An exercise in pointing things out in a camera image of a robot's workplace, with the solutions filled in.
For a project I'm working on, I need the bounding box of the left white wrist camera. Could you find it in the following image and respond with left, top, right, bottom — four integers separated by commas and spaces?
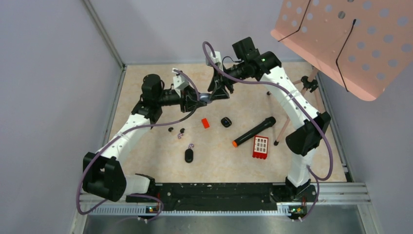
172, 68, 189, 98

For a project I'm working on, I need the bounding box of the black microphone orange tip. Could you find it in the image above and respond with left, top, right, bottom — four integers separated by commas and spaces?
232, 117, 276, 148

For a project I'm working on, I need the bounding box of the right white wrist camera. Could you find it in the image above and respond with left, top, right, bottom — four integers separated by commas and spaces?
206, 51, 223, 71

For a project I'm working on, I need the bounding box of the pink perforated music stand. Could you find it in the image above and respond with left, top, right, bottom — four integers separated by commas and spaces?
267, 0, 413, 147

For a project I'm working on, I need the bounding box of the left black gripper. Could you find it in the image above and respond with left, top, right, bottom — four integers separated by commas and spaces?
156, 84, 207, 112

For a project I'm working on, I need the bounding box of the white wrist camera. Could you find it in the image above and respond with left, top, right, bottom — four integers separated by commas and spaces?
206, 51, 223, 71
172, 68, 189, 98

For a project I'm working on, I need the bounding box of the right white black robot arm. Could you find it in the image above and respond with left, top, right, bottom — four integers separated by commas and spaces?
202, 37, 333, 201

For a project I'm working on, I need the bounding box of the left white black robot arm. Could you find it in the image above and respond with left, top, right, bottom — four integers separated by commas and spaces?
81, 70, 210, 202

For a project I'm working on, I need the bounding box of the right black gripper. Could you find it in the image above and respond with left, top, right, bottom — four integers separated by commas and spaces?
207, 61, 248, 102

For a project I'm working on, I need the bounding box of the lavender earbud charging case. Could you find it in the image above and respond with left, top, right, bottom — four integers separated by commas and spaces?
199, 93, 212, 104

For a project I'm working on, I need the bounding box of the small red block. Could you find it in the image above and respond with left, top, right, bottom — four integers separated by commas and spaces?
201, 118, 210, 129

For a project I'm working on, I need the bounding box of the black earbud charging case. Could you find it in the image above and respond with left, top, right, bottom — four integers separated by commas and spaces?
184, 148, 194, 163

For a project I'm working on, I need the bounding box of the red white toy block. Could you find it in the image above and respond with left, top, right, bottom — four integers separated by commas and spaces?
252, 136, 269, 160

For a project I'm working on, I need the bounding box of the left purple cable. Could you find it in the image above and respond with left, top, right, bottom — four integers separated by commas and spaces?
75, 69, 201, 223

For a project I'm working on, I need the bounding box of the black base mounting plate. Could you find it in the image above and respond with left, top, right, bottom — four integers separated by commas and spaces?
124, 183, 319, 220

